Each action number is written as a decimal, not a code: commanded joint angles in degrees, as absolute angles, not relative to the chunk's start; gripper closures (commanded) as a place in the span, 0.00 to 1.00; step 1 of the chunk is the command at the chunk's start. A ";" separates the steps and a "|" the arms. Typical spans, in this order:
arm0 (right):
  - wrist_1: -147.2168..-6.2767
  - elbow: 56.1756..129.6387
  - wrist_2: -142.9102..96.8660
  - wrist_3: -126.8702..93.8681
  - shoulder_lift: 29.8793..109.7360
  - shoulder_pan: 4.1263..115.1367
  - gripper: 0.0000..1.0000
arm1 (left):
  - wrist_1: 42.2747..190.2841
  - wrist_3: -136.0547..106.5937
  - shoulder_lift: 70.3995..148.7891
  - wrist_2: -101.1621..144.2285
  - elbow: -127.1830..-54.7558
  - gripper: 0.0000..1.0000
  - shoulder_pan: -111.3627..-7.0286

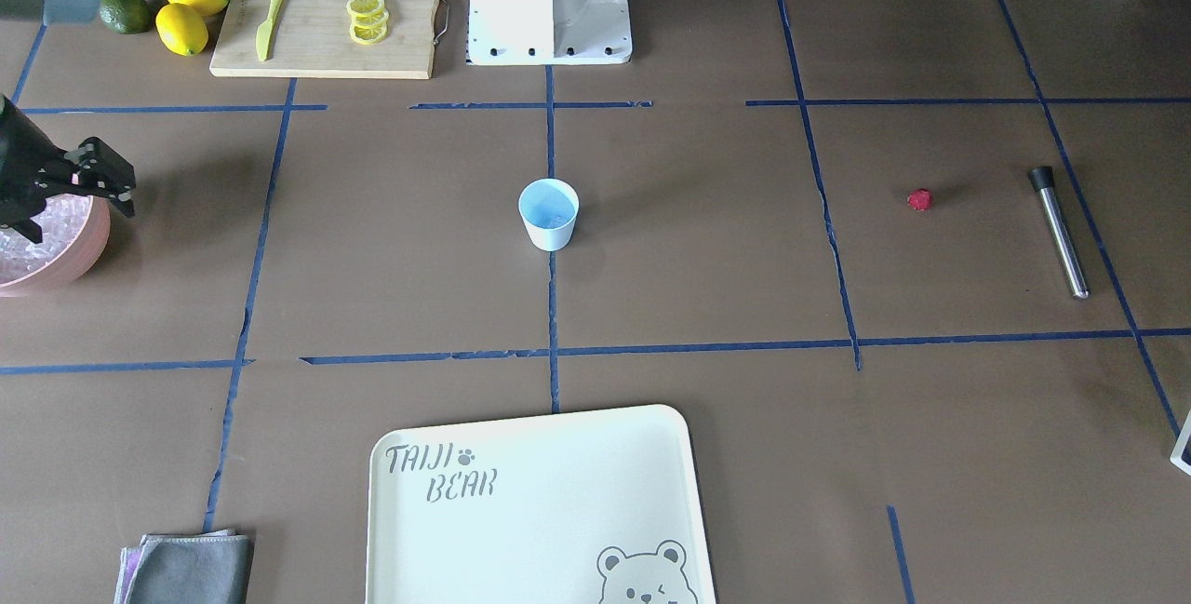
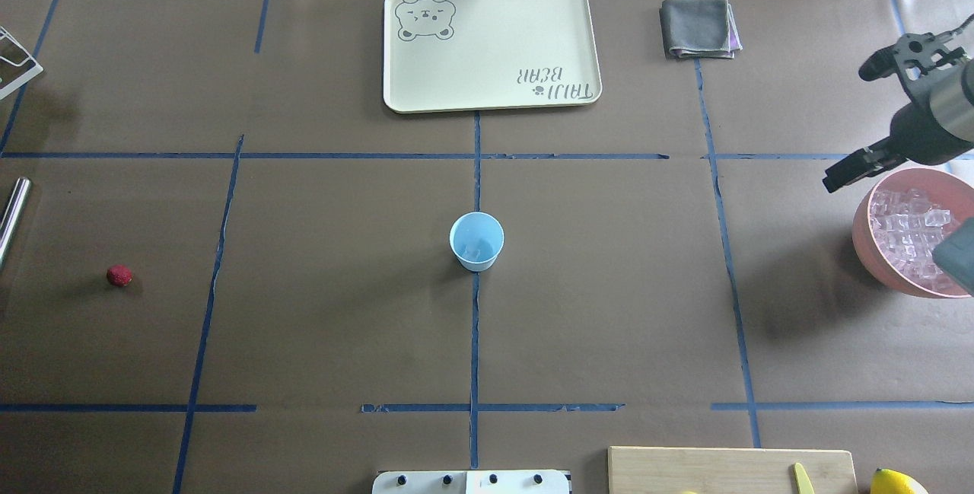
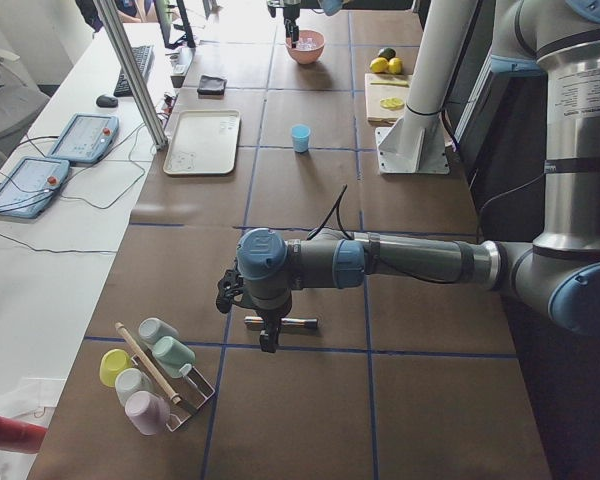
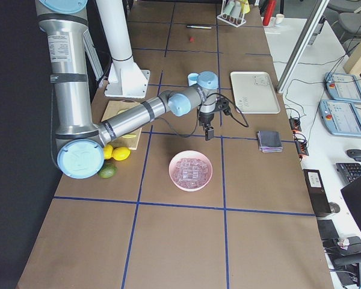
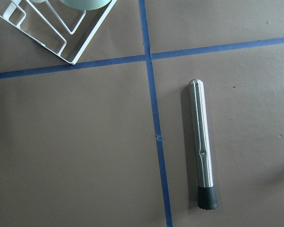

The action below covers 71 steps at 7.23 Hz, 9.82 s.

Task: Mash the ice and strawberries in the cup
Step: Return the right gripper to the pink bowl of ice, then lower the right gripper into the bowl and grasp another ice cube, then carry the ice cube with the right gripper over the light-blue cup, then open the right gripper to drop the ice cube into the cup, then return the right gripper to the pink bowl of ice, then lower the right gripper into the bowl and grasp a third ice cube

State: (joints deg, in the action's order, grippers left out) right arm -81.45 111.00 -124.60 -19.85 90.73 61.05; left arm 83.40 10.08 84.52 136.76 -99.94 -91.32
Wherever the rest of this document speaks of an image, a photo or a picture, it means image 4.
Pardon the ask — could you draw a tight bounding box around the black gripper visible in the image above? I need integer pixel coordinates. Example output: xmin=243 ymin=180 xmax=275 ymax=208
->
xmin=198 ymin=111 xmax=214 ymax=141

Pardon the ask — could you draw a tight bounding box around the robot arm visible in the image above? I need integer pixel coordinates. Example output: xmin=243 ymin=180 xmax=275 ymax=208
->
xmin=35 ymin=1 xmax=218 ymax=179

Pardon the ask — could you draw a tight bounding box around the clear ice cubes pile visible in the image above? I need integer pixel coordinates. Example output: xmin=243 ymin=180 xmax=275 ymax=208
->
xmin=173 ymin=158 xmax=209 ymax=188

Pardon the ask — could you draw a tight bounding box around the light blue plastic cup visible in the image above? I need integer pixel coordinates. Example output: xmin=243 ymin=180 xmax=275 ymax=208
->
xmin=187 ymin=72 xmax=199 ymax=86

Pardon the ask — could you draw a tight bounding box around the white cup on rack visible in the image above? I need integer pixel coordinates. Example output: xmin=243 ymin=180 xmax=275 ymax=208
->
xmin=230 ymin=1 xmax=242 ymax=19

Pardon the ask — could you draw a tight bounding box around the mint green cup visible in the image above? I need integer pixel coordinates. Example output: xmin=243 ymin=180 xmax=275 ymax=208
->
xmin=221 ymin=0 xmax=235 ymax=16

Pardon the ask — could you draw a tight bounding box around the yellow cup on rack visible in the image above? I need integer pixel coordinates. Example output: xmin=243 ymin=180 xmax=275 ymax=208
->
xmin=240 ymin=0 xmax=250 ymax=14

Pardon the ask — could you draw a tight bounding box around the small white paper cup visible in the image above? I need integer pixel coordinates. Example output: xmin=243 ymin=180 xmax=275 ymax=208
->
xmin=274 ymin=13 xmax=285 ymax=25

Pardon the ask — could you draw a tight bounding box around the pink bowl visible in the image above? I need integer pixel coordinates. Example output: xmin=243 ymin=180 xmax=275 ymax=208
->
xmin=168 ymin=151 xmax=212 ymax=192

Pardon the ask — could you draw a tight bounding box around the cream bear tray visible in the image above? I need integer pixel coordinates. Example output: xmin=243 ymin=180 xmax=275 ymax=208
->
xmin=230 ymin=72 xmax=280 ymax=114

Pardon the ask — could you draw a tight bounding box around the grey folded cloth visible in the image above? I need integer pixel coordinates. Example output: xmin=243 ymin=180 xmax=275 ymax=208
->
xmin=258 ymin=131 xmax=283 ymax=152

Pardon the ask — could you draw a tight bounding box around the bamboo cutting board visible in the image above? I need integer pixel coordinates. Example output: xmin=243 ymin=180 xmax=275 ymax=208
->
xmin=102 ymin=101 xmax=142 ymax=151

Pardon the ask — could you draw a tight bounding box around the yellow lemon lower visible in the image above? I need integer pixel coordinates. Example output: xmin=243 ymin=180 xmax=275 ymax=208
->
xmin=111 ymin=147 xmax=131 ymax=161

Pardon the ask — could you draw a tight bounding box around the yellow lemon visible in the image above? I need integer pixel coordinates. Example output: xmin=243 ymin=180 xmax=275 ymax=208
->
xmin=111 ymin=147 xmax=131 ymax=161
xmin=103 ymin=144 xmax=114 ymax=160

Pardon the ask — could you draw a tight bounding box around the yellow lemon upper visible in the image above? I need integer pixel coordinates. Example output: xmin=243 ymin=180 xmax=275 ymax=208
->
xmin=103 ymin=144 xmax=114 ymax=160

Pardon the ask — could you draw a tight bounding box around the steel muddler black tip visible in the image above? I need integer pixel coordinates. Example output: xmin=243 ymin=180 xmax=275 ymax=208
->
xmin=186 ymin=24 xmax=212 ymax=30

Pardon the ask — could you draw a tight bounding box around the green avocado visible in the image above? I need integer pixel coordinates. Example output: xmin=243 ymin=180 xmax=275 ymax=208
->
xmin=97 ymin=163 xmax=117 ymax=179

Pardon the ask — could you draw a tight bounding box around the lower teach pendant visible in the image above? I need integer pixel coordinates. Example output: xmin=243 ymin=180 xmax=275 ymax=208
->
xmin=319 ymin=100 xmax=361 ymax=138

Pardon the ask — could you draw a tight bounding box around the teach pendant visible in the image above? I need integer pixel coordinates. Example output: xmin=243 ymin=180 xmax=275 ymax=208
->
xmin=324 ymin=72 xmax=361 ymax=104
xmin=319 ymin=100 xmax=361 ymax=138

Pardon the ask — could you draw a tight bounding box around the black box device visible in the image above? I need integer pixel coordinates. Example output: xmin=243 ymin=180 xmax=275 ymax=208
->
xmin=303 ymin=169 xmax=332 ymax=217

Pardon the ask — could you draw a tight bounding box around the red bottle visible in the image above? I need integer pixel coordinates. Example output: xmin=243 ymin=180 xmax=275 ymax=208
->
xmin=262 ymin=0 xmax=277 ymax=26

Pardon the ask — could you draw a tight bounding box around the upper teach pendant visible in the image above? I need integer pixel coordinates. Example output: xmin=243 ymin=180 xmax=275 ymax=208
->
xmin=324 ymin=72 xmax=361 ymax=104

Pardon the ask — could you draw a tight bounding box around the black keyboard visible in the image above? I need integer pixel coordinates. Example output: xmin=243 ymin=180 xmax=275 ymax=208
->
xmin=336 ymin=163 xmax=361 ymax=184

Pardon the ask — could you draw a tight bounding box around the black computer mouse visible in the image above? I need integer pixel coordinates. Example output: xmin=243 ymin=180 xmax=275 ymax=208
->
xmin=346 ymin=149 xmax=361 ymax=162

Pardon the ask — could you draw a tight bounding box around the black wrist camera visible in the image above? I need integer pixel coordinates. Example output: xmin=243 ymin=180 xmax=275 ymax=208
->
xmin=215 ymin=99 xmax=232 ymax=116

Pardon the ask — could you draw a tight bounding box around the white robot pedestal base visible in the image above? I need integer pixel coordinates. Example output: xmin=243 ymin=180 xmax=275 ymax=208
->
xmin=96 ymin=0 xmax=150 ymax=99

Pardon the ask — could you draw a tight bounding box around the white wire cup rack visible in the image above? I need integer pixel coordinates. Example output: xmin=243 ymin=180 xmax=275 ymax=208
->
xmin=217 ymin=0 xmax=247 ymax=28

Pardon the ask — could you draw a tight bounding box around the aluminium frame post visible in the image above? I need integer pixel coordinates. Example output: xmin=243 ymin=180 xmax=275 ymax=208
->
xmin=277 ymin=0 xmax=329 ymax=93

